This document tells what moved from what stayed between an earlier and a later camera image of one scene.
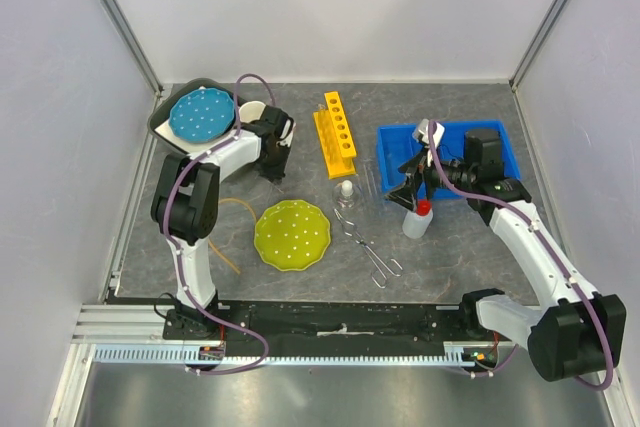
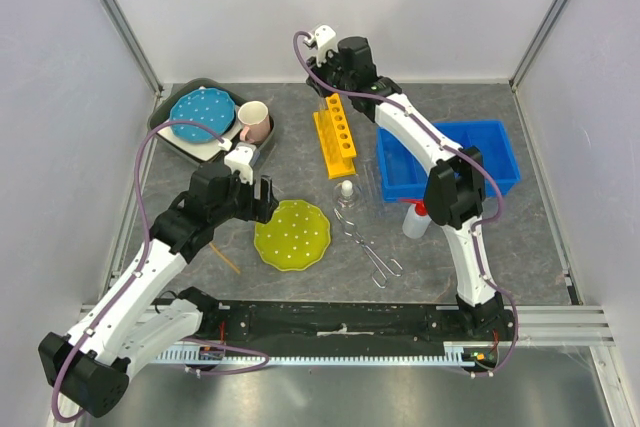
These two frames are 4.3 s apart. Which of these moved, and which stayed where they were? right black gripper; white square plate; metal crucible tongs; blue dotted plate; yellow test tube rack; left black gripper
Moved: left black gripper; right black gripper
Stayed: yellow test tube rack; metal crucible tongs; white square plate; blue dotted plate
